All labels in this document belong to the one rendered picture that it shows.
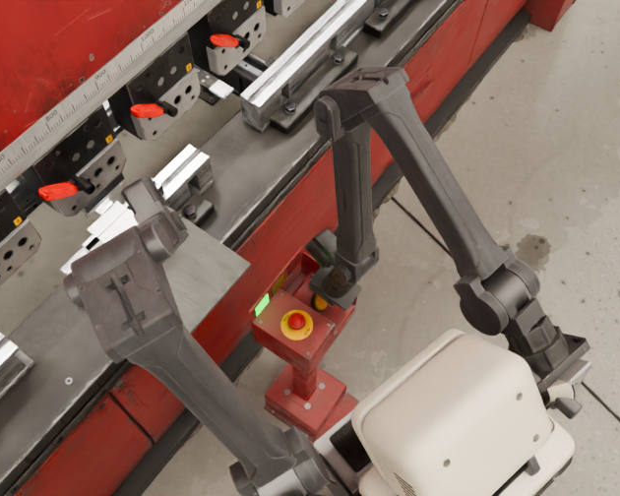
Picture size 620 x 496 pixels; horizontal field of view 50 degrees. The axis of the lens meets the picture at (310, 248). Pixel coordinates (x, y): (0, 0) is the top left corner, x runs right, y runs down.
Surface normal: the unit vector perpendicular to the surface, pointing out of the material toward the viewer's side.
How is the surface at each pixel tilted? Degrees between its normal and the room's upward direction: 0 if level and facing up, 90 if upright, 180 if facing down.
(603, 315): 0
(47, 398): 0
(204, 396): 66
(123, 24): 90
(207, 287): 0
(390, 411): 42
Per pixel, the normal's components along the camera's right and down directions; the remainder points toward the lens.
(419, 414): -0.42, -0.81
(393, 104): 0.44, -0.11
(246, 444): 0.36, 0.54
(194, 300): 0.01, -0.47
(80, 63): 0.80, 0.53
